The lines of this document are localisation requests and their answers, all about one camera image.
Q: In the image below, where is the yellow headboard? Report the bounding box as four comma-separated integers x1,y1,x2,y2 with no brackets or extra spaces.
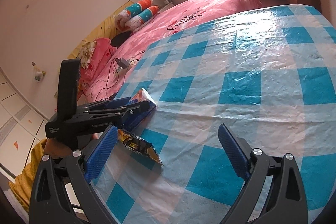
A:
67,0,132,59

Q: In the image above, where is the plastic bag on wall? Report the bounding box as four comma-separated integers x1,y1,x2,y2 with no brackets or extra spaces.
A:
31,61,46,83

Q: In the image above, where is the white wardrobe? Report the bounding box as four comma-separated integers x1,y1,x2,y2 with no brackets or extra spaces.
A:
0,67,53,180

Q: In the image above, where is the blue orange snack wrapper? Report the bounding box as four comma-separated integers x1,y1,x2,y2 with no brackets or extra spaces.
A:
122,88,158,133

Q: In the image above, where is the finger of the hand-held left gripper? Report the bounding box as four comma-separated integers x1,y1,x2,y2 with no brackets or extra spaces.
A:
84,102,152,127
77,97,133,111

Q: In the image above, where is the blue checkered tablecloth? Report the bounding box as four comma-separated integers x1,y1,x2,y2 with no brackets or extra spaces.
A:
87,4,336,224

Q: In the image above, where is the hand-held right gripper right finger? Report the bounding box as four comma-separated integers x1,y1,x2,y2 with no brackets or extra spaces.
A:
218,123,309,224

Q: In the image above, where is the teal orange cartoon pillow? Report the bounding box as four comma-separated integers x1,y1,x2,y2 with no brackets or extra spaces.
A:
123,5,160,30
119,0,154,20

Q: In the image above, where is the black cloth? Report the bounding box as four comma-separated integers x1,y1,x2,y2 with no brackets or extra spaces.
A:
112,32,135,46

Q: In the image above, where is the person's left forearm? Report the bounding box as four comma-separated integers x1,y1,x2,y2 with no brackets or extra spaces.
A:
8,139,76,207

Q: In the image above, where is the pink bed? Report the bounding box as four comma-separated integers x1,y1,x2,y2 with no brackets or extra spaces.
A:
79,0,263,109

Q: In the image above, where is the yellow floral pillow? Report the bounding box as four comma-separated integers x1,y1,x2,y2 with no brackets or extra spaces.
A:
79,40,96,69

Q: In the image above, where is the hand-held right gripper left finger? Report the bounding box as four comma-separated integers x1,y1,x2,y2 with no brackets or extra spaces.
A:
29,124,118,224

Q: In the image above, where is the pink folded blanket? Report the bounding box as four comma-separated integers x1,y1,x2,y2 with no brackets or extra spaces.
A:
79,38,117,96

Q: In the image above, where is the yellow black snack wrapper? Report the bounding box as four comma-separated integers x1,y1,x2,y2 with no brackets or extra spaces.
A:
117,129,164,167

